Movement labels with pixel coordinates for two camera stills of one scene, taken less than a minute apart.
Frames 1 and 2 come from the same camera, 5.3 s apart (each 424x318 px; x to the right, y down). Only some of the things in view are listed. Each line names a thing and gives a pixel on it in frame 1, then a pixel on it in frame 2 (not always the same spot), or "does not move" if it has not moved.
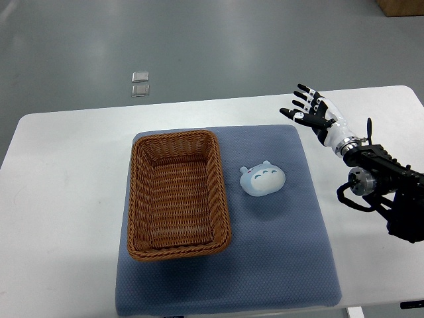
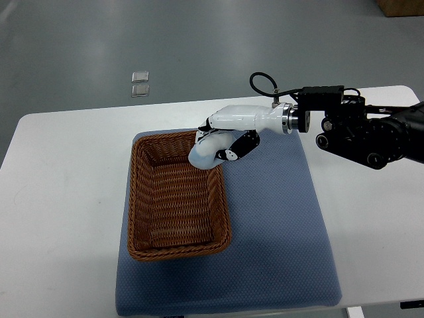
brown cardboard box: x=401 y=8 does not move
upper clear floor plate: x=142 y=76 does not move
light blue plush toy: x=262 y=179 → x=202 y=156
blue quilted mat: x=279 y=255 does not move
